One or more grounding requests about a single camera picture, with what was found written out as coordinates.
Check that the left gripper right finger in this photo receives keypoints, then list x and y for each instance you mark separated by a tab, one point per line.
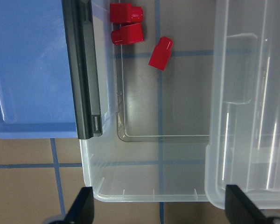
239	209

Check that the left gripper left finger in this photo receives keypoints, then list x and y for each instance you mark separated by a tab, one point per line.
82	210

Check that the clear plastic box lid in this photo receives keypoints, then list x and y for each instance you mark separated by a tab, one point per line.
244	145

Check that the red block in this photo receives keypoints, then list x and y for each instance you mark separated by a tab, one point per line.
127	35
161	53
125	13

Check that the clear plastic storage box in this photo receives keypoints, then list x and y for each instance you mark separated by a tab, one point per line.
155	124

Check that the blue plastic tray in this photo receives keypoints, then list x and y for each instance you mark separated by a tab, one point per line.
35	87

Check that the black box latch handle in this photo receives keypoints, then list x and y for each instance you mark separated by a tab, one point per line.
79	33

